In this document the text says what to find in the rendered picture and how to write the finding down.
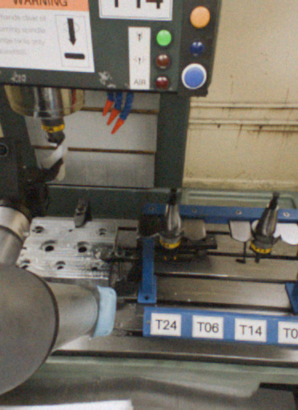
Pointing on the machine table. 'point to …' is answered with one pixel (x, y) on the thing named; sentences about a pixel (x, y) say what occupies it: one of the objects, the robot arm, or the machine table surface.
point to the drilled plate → (88, 277)
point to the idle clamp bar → (187, 245)
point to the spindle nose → (45, 101)
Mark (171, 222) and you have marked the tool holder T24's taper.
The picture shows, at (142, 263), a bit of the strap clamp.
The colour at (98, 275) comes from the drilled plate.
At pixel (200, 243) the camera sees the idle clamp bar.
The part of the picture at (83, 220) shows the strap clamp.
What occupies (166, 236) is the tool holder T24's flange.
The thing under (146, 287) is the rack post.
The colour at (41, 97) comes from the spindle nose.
